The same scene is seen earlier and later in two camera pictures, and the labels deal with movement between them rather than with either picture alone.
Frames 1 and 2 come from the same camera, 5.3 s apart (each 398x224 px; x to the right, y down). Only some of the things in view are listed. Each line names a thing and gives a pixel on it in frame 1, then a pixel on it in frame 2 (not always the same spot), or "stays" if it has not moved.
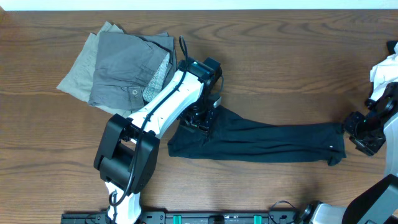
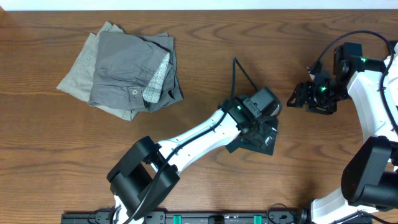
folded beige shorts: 77,81 stays
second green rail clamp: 257,219 stays
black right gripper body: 366,133 to 321,98
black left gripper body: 198,115 to 260,133
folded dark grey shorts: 130,68 stays
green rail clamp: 177,219 stays
